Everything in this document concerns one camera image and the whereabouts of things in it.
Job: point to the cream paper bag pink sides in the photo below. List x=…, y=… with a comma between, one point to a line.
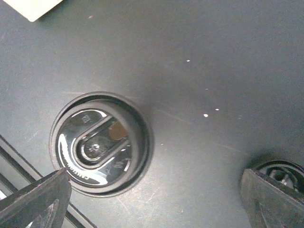
x=32, y=9

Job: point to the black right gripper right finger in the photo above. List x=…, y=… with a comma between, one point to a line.
x=269, y=203

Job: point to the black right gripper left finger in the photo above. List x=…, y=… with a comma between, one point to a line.
x=42, y=204

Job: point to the black coffee cup lid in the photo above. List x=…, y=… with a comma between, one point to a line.
x=104, y=142

